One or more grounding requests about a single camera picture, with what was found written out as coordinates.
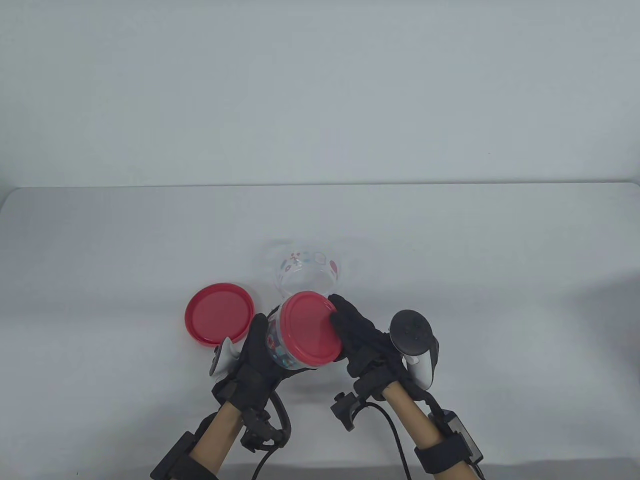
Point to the person's right hand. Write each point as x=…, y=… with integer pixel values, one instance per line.
x=365, y=350

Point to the person's left hand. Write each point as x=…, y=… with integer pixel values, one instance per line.
x=255, y=375

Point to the medium clear printed food container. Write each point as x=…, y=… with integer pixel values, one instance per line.
x=280, y=350

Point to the medium red lid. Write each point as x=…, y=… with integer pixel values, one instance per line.
x=310, y=330

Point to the large red lid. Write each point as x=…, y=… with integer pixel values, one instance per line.
x=217, y=315

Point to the large clear printed food container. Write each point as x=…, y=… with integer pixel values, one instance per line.
x=307, y=275

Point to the person's left forearm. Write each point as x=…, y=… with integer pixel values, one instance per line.
x=220, y=435

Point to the person's right forearm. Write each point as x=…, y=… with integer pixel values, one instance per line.
x=410, y=420

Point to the gray forearm box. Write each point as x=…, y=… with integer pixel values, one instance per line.
x=462, y=435

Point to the black labelled forearm box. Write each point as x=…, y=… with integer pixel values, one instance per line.
x=172, y=457

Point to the white and black hand controller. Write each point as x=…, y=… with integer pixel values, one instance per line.
x=227, y=352
x=412, y=330

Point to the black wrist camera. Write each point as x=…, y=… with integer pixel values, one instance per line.
x=347, y=410
x=257, y=430

